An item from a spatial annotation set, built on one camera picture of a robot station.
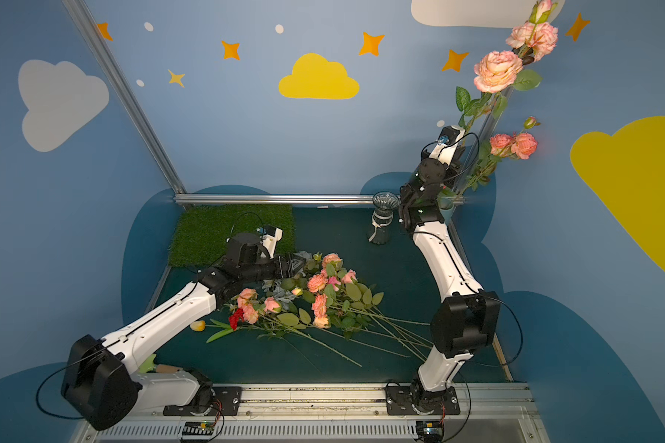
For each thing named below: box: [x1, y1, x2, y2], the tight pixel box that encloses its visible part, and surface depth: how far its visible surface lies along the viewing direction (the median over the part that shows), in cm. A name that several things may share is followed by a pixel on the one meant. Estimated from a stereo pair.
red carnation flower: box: [229, 307, 245, 331], surface depth 87 cm
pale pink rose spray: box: [455, 0, 559, 134], surface depth 48 cm
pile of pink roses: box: [206, 252, 434, 368], surface depth 88 cm
